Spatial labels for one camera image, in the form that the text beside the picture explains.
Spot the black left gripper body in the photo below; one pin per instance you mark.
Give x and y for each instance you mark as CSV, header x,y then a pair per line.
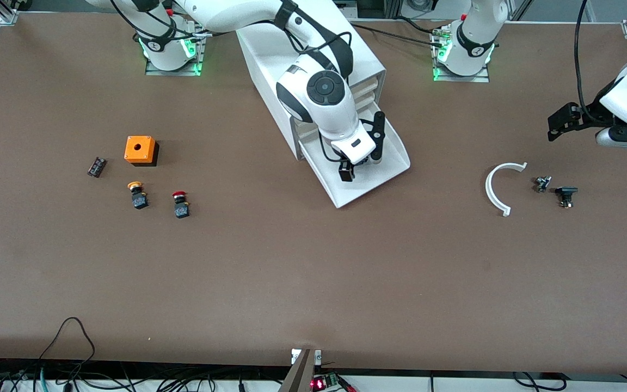
x,y
589,115

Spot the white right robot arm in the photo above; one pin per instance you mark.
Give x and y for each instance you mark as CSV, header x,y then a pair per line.
x,y
340,117

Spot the white drawer cabinet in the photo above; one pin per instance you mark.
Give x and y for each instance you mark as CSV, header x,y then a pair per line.
x,y
262,60

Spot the red mushroom push button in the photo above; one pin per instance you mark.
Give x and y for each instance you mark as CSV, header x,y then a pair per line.
x,y
181,207

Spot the yellow push button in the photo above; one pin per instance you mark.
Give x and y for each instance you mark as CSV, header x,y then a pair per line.
x,y
139,199

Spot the small grey metal part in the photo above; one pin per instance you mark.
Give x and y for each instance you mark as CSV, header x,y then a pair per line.
x,y
542,184

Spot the small black knob part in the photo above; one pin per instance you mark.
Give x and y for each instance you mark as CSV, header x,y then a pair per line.
x,y
566,191

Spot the white curved plastic arc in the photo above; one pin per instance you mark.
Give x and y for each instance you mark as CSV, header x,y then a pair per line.
x,y
489,188

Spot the orange box with hole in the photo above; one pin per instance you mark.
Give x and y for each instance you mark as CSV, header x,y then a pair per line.
x,y
139,148

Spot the circuit board with red light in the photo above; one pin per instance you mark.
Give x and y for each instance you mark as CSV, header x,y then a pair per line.
x,y
321,383

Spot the small black contact block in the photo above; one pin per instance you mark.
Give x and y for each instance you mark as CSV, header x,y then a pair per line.
x,y
96,167

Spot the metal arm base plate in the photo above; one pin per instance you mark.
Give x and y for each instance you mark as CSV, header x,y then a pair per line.
x,y
482,79
200,54

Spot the grey camera mount bar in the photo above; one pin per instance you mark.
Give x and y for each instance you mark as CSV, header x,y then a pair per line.
x,y
300,375

